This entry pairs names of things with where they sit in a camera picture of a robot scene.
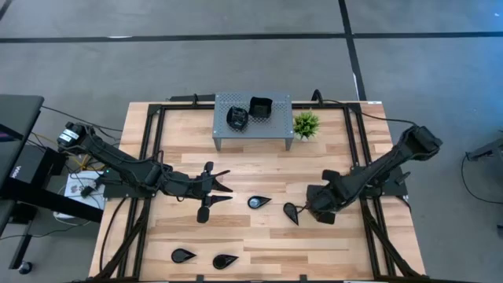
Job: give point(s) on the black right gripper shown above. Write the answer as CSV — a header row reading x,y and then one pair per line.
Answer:
x,y
330,194

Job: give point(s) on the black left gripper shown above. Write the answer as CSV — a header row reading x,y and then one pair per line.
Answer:
x,y
184,186

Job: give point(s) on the black teardrop mini plate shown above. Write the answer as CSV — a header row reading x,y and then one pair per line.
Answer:
x,y
258,202
291,212
225,261
182,255

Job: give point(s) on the black round bowl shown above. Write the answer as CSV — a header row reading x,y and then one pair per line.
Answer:
x,y
237,118

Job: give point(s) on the black square mini bowl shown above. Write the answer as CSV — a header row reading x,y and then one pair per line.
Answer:
x,y
260,107

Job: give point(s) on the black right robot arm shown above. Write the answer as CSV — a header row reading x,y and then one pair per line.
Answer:
x,y
393,161

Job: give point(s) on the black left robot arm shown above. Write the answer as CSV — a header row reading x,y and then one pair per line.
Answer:
x,y
118,161

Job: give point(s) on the green plant in white pot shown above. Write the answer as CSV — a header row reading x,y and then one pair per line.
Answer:
x,y
306,125

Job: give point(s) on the grey perforated metal shelf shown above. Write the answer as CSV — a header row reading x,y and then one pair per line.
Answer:
x,y
271,126

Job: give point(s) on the white box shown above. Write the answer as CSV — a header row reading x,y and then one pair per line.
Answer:
x,y
74,188

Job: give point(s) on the white power strip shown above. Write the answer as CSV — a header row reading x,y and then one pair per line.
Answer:
x,y
64,215

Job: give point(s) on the black computer box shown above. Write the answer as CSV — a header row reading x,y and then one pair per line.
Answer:
x,y
23,169

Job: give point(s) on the black desk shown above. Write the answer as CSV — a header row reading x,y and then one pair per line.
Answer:
x,y
19,118

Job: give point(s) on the black aluminium table frame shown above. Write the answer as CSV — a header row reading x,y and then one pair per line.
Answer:
x,y
184,106

